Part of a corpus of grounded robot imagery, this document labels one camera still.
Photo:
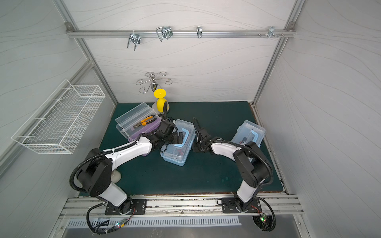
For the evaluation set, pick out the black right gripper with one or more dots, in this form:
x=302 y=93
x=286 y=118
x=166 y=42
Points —
x=199 y=135

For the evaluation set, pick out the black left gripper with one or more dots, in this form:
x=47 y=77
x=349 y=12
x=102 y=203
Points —
x=174 y=138

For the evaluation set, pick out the small blue toolbox clear lid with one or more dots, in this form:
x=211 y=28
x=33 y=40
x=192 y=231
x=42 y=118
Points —
x=177 y=153

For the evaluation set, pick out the purple toolbox clear lid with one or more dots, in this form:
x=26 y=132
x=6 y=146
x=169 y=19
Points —
x=126 y=122

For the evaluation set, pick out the large blue toolbox clear lid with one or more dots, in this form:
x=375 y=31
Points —
x=249 y=132

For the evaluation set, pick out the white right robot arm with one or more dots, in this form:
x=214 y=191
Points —
x=253 y=166

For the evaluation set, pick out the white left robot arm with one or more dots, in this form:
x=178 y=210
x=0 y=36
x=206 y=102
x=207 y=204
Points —
x=93 y=175

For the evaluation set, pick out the orange black pliers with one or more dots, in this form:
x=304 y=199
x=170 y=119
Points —
x=146 y=121

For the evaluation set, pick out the yellow plastic goblet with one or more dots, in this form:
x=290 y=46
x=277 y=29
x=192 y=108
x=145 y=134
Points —
x=160 y=94

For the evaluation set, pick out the silver hook stand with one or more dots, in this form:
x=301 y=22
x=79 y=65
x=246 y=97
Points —
x=152 y=81

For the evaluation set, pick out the metal double hook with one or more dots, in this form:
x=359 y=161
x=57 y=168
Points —
x=164 y=32

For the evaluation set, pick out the small metal hook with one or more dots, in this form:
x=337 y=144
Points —
x=199 y=32

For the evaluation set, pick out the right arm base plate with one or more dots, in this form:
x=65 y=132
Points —
x=232 y=205

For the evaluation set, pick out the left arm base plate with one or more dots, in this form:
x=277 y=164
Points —
x=138 y=206

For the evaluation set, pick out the aluminium cross rail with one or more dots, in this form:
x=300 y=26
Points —
x=177 y=34

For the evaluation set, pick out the white wire basket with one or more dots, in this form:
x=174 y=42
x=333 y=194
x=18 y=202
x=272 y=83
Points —
x=58 y=125

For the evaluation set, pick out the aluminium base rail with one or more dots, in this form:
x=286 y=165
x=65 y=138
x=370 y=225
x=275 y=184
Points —
x=188 y=205

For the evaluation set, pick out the metal bracket hook right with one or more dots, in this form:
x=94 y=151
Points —
x=271 y=34

